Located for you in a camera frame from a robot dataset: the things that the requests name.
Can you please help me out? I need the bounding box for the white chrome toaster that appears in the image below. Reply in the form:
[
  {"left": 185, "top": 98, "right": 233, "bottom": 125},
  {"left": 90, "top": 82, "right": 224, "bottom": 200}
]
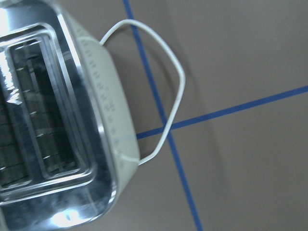
[{"left": 0, "top": 0, "right": 140, "bottom": 231}]

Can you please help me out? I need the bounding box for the white toaster power cord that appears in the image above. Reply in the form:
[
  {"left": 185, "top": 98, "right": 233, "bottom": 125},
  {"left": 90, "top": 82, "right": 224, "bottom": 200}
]
[{"left": 99, "top": 19, "right": 186, "bottom": 167}]

